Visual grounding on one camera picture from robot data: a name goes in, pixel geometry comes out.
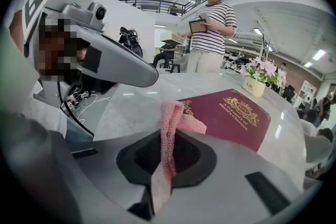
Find person's blue jeans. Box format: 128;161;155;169
65;116;94;144

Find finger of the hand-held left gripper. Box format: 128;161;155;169
78;33;160;88

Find long ceiling light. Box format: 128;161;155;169
311;49;327;61

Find cream pot with pink flowers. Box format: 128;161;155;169
239;56;284;98

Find pink knitted cloth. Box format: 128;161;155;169
152;100;207;215

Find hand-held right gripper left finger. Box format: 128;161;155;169
69;130;162;224

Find person's left forearm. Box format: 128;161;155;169
9;10;25;54

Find black stool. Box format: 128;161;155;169
166;59;182;73

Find white chair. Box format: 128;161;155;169
298;118;334;166

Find maroon book with gold print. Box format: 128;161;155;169
177;88;271;153

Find white cable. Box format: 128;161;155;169
70;91;112;125

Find brown framed tablet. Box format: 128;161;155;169
188;19;211;34

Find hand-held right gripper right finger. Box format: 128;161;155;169
157;128;305;224

